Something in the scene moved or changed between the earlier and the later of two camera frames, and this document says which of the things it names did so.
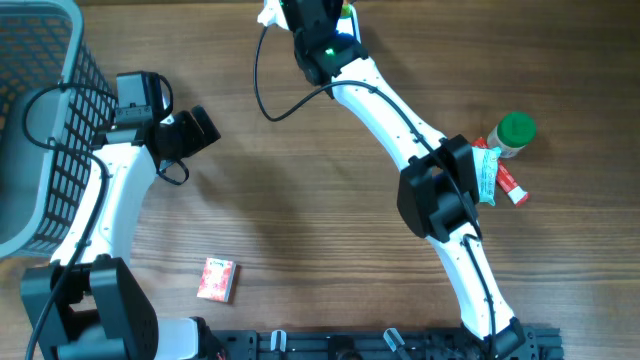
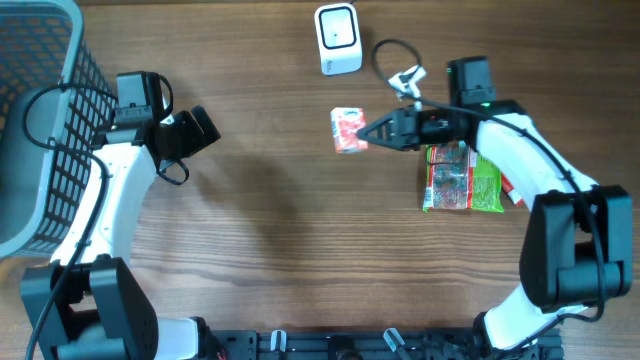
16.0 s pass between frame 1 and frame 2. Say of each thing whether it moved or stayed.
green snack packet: moved
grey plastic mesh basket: stayed
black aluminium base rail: stayed
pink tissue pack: moved
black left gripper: stayed
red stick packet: stayed
